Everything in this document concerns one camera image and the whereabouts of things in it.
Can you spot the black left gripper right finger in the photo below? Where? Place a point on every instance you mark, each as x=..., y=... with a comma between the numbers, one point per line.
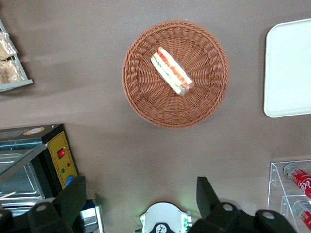
x=209, y=206

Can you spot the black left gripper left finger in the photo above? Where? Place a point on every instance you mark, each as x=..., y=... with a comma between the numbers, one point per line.
x=65, y=201

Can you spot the plastic-wrapped triangle sandwich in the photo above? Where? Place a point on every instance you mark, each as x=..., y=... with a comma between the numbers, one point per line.
x=171, y=70

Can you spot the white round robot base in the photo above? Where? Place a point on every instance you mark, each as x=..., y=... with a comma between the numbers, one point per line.
x=165, y=216

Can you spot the round brown wicker basket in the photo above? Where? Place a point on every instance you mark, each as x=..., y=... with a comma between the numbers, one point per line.
x=145, y=97

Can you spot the white plastic tray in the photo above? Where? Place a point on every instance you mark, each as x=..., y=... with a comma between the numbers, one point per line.
x=289, y=70

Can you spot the silver blue metal fitting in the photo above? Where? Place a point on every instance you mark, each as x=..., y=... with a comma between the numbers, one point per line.
x=90, y=216

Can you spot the steel pan in warmer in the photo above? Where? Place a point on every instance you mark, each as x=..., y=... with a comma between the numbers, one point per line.
x=19, y=179

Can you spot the black food warmer yellow panel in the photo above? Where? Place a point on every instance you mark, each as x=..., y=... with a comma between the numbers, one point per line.
x=58, y=145

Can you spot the thin wooden skewer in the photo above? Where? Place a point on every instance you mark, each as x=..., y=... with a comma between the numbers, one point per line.
x=8, y=194

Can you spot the clear acrylic can dispenser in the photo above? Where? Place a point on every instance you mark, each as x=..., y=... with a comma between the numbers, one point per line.
x=275, y=174

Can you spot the red cola can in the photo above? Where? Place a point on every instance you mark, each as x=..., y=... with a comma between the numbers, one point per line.
x=303, y=212
x=300, y=178

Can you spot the grey metal snack rack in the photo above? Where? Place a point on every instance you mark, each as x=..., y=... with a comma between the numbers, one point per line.
x=22, y=72

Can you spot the clear bag of snacks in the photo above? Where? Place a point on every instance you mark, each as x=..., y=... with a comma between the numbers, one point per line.
x=11, y=71
x=6, y=47

